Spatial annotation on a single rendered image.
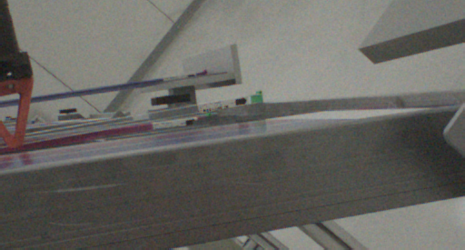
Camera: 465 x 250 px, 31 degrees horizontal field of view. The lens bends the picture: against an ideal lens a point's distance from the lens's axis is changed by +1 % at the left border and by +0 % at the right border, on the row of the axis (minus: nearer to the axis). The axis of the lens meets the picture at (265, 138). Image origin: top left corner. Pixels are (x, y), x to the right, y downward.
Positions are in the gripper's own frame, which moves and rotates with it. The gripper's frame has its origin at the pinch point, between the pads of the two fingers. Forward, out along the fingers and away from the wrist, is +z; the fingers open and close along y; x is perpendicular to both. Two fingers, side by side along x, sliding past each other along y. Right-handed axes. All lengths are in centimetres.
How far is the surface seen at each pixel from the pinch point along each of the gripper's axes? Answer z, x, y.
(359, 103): 2.6, 28.6, 29.6
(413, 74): 12, 136, -151
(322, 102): 2.4, 28.7, 21.2
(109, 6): -86, 152, -759
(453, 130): 4, 23, 54
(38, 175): 0.7, -1.3, 49.0
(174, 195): 3.9, 6.1, 49.1
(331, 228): 25, 43, -21
